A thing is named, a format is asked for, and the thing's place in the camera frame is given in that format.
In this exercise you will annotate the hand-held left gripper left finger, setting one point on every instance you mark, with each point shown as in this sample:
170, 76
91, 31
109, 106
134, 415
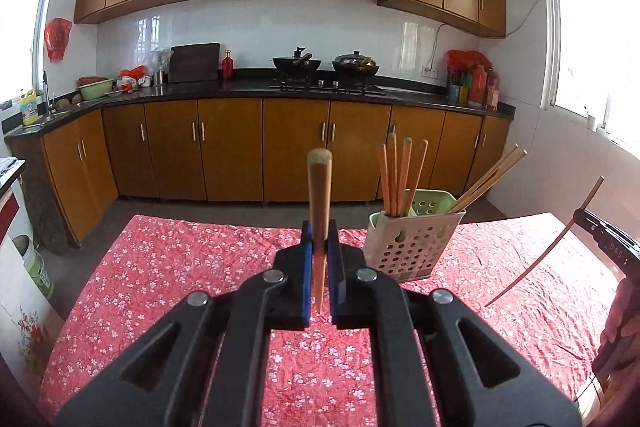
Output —
306, 277

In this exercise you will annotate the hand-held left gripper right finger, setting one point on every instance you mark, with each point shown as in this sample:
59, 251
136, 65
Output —
336, 279

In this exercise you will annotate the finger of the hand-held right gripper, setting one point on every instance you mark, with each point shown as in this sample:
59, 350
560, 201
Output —
610, 242

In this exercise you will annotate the perforated green chopstick holder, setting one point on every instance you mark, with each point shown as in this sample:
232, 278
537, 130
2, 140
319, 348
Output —
415, 247

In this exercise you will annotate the person's right hand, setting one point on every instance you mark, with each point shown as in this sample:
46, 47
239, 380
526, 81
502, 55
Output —
625, 322

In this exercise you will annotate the white cup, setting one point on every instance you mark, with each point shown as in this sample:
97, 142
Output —
591, 122

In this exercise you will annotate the red floral tablecloth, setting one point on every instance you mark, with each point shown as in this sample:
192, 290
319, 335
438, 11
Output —
175, 282

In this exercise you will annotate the wooden base kitchen cabinets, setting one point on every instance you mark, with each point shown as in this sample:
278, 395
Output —
230, 147

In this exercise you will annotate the small red oil bottle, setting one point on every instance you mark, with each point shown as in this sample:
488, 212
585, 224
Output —
492, 94

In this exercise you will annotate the black gas stove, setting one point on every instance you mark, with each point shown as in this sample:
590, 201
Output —
325, 87

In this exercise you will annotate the wide window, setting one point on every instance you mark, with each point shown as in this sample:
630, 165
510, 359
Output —
595, 47

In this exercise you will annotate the black kitchen countertop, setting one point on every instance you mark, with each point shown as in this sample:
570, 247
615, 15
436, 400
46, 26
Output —
245, 88

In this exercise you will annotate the large red oil bottle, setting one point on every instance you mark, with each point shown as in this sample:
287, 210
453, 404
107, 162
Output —
478, 87

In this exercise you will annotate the black wok with lid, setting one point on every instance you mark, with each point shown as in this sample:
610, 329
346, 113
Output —
356, 66

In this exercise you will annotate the green condiment bottles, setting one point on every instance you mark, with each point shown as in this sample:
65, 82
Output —
457, 89

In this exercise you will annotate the red glass bottle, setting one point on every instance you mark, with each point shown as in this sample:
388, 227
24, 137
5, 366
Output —
228, 67

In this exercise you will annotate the dark wooden cutting board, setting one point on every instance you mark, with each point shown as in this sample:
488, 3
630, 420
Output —
194, 63

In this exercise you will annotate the steel cup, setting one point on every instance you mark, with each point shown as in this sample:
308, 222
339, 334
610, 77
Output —
159, 78

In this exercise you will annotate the clear plastic bag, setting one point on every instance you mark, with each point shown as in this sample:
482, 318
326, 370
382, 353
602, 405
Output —
161, 59

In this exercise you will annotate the orange plastic bag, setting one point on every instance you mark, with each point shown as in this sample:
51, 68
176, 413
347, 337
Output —
132, 74

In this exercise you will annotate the white paint bucket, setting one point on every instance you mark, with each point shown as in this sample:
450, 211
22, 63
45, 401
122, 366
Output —
35, 269

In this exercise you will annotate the green wash basin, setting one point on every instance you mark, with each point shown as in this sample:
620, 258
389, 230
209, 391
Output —
96, 89

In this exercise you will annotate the white flower print appliance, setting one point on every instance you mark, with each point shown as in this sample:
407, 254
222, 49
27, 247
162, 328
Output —
20, 332

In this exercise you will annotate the steel faucet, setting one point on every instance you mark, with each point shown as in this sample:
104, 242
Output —
46, 92

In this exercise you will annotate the yellow detergent bottle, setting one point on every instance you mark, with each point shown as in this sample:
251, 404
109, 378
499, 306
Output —
31, 109

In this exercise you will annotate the hanging red plastic bag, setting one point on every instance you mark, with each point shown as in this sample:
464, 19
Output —
56, 39

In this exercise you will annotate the narrow window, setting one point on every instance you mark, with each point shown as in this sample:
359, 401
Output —
25, 17

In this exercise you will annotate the white wall outlet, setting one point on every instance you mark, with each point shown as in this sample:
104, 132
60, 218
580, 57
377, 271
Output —
427, 71

